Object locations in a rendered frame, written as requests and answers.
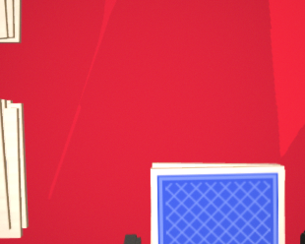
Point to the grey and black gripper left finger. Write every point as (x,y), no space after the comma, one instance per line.
(132,239)

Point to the dark red cloth mat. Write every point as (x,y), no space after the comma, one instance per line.
(111,86)

